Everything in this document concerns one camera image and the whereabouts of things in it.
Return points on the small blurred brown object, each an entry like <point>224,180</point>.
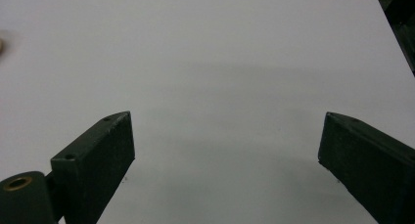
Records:
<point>1,45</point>

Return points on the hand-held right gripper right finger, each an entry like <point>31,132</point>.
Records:
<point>368,162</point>

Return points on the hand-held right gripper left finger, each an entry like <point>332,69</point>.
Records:
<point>94,162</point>

